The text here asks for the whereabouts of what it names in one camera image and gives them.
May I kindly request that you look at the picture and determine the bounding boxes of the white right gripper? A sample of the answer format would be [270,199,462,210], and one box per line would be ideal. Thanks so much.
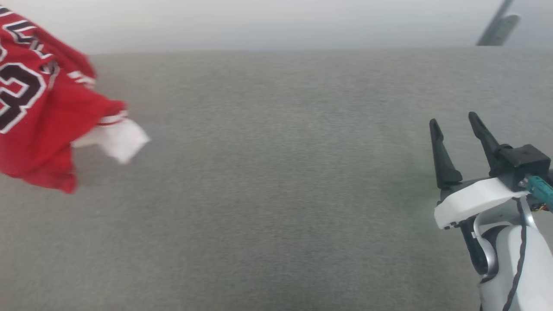
[429,111,529,230]

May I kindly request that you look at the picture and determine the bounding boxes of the red basketball jersey white sleeves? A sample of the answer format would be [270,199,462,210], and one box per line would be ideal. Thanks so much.
[0,6,151,194]

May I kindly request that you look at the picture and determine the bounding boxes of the grey slanted pole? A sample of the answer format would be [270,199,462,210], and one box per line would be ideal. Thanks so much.
[475,0,521,46]

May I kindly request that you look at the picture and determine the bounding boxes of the grey fabric surface cover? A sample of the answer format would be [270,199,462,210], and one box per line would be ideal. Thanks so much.
[0,47,553,311]

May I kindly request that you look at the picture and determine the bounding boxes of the teal cable connector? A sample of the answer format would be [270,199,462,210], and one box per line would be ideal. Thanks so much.
[518,175,553,212]

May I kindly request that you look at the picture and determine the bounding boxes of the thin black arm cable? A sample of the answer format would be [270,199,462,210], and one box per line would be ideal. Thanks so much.
[501,197,528,311]

